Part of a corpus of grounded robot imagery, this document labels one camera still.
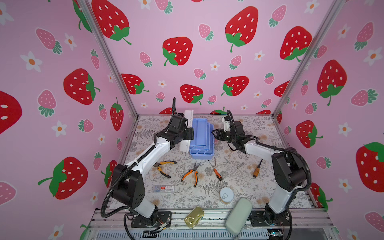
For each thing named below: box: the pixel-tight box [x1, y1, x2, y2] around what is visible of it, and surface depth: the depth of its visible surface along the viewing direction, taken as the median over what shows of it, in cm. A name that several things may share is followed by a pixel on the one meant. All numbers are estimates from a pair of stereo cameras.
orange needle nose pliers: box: [180, 160, 201, 188], surface depth 92 cm
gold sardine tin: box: [184, 206, 205, 229], surface depth 72 cm
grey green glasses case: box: [225, 197, 253, 236], surface depth 74 cm
